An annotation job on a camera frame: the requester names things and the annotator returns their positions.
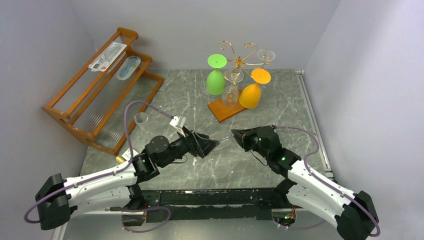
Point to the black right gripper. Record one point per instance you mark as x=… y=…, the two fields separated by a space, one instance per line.
x=251 y=141

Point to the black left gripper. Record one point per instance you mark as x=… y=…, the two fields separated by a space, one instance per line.
x=198 y=145

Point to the orange plastic wine glass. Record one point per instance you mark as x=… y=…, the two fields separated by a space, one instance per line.
x=251 y=94

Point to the clear wine glass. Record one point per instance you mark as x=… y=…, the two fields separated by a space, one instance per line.
x=231 y=92

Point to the green plastic wine glass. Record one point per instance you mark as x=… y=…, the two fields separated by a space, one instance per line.
x=215 y=82

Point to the small clear glass cup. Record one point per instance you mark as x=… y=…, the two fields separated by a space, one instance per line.
x=141 y=120

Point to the tall clear flute glass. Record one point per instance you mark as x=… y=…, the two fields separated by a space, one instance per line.
x=266 y=56

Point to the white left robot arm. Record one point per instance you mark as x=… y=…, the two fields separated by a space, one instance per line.
x=60 y=199

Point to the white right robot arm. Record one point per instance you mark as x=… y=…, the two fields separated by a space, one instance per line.
x=353 y=214

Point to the orange wooden shelf rack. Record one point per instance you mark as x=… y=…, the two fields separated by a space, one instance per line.
x=87 y=106

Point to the small printed cardboard box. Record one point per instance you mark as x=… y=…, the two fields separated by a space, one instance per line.
x=126 y=156

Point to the blue white blister pack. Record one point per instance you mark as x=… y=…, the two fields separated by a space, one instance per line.
x=128 y=67

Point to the white printed package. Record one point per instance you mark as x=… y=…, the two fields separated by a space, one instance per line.
x=107 y=57

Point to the gold wire wine glass rack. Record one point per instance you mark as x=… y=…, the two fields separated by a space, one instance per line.
x=246 y=64

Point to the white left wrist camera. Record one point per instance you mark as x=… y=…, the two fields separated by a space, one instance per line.
x=178 y=122

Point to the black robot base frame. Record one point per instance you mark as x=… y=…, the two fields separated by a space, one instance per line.
x=231 y=203

